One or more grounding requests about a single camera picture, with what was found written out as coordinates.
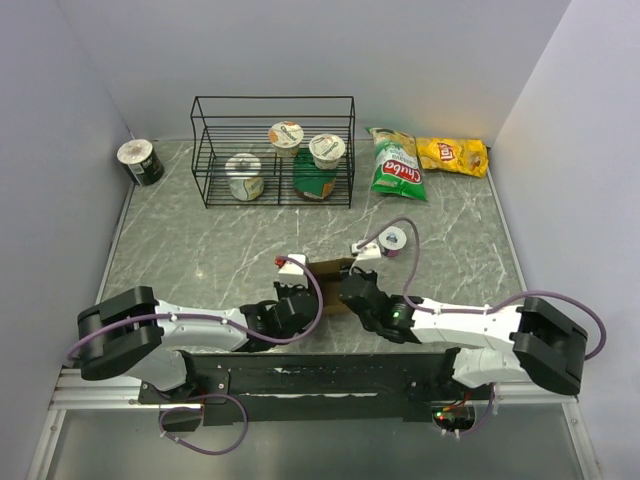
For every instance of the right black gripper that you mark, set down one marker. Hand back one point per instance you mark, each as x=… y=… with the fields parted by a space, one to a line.
x=371 y=275

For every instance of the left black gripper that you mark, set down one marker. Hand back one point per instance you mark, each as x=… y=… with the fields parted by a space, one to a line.
x=281 y=289

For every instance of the brown cardboard box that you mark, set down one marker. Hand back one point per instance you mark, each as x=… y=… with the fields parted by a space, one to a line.
x=329 y=275

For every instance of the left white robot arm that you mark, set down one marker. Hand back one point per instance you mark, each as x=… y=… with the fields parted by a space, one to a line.
x=137 y=335

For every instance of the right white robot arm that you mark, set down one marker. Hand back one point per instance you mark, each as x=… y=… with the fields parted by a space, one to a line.
x=532 y=342

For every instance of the green lidded brown jar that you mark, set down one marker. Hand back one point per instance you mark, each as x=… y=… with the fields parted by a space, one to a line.
x=309 y=181

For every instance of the green Chuba chips bag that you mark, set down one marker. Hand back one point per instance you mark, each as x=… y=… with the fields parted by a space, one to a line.
x=397 y=170

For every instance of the pale yogurt cup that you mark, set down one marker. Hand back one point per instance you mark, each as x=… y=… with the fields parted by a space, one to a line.
x=243 y=172

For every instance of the orange yogurt cup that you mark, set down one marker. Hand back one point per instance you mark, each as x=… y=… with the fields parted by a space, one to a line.
x=286 y=138

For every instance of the yellow Lays chips bag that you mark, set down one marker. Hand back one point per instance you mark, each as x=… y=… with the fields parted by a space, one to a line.
x=463 y=156

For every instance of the black chips can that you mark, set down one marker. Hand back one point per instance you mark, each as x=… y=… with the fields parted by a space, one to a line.
x=140 y=161

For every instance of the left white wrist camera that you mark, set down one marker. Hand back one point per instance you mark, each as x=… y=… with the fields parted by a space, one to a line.
x=290 y=271

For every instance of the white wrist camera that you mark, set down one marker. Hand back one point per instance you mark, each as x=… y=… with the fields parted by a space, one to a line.
x=369 y=252
x=290 y=271

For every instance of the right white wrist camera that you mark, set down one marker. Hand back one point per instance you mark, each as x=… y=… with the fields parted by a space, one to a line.
x=369 y=252

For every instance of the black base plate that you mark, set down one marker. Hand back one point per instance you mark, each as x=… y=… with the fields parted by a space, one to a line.
x=305 y=387

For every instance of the black wire rack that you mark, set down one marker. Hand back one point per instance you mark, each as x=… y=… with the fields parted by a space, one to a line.
x=224 y=126

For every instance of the aluminium rail frame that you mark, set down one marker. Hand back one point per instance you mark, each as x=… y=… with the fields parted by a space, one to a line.
x=222 y=257

